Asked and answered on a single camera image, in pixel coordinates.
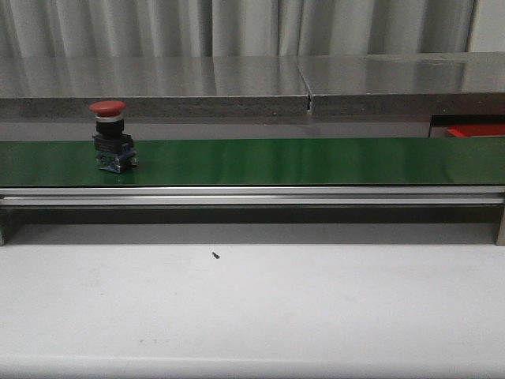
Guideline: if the grey stone counter slab right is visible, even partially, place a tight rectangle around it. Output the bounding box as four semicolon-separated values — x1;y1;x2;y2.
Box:
298;52;504;118

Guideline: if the red plastic tray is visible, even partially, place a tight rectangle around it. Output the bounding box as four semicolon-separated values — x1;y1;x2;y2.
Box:
447;124;505;137

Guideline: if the white pleated curtain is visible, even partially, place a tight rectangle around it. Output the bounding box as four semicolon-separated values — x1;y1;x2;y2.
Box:
1;1;477;58

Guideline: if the green conveyor belt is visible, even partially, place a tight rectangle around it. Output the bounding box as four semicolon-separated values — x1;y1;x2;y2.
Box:
1;137;504;187

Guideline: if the aluminium conveyor frame rail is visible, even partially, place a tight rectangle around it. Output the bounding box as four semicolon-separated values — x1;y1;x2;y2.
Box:
1;185;504;245

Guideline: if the grey stone counter slab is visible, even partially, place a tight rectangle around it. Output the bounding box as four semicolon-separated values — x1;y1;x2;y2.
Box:
1;57;309;119
298;52;504;118

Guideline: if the red mushroom push button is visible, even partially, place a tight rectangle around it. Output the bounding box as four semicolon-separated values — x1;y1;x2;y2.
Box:
89;100;137;174

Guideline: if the grey stone counter slab left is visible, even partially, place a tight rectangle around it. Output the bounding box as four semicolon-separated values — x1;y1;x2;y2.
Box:
1;57;309;119

